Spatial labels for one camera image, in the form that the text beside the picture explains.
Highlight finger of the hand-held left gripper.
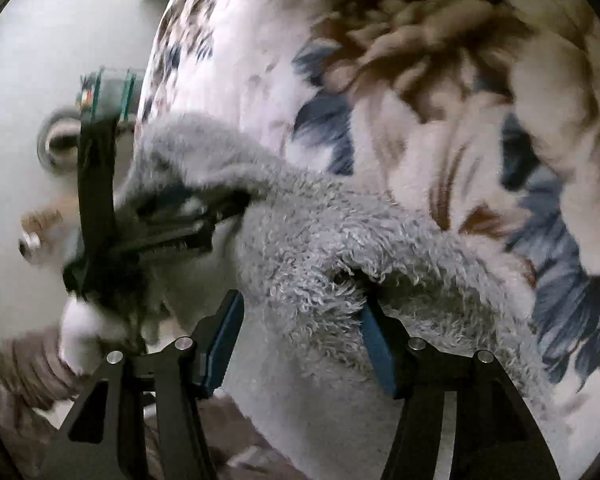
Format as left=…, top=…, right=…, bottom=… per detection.
left=130, top=191, right=253, bottom=241
left=114, top=230, right=217, bottom=263

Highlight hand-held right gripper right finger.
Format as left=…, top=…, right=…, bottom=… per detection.
left=357, top=294, right=563, bottom=480

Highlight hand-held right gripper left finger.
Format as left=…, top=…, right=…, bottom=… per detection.
left=37, top=289, right=246, bottom=480

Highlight grey fleece pants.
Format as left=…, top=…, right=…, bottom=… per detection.
left=62, top=112, right=573, bottom=480

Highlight brown cloth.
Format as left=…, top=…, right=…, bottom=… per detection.
left=142, top=394, right=301, bottom=480

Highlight floral printed blanket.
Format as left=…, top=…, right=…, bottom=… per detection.
left=135, top=0, right=600, bottom=443

